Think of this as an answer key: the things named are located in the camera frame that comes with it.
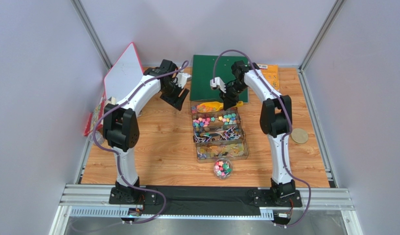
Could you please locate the round wooden jar lid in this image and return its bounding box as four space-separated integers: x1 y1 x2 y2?
290 128 309 144

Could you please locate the purple cable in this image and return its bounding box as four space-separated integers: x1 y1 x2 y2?
92 59 190 226
212 49 312 228

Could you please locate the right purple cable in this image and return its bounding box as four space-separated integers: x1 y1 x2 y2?
212 49 312 228

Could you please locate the yellow plastic scoop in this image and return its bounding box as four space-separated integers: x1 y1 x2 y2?
191 101 223 113

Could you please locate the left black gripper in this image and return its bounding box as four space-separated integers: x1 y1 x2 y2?
161 79 190 111

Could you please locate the small clear plastic cup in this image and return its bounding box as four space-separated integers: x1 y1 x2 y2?
88 131 105 145

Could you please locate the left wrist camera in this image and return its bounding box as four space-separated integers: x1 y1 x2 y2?
175 72 191 88

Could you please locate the aluminium rail frame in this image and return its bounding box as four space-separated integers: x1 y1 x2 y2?
50 184 363 235

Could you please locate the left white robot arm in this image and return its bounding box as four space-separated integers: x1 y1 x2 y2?
99 59 190 200

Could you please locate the clear box of gummy candies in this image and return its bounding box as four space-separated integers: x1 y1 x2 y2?
190 100 239 114

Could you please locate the green cutting mat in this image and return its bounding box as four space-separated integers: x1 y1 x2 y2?
190 55 248 101

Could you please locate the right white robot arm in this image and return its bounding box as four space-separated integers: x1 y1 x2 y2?
220 61 296 198

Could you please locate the red framed whiteboard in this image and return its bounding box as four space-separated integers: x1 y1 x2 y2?
104 42 143 101

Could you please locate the clear box of lollipops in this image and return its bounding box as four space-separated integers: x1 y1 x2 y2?
193 125 244 143

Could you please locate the clear round jar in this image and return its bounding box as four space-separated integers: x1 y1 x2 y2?
213 158 233 180

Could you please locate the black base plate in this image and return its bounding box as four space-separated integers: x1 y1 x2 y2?
109 186 303 216

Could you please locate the clear box of star candies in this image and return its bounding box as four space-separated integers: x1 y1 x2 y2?
191 109 241 128

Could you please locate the stack of books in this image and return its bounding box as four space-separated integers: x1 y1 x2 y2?
84 94 117 137

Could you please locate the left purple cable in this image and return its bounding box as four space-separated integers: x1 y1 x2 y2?
92 59 190 226

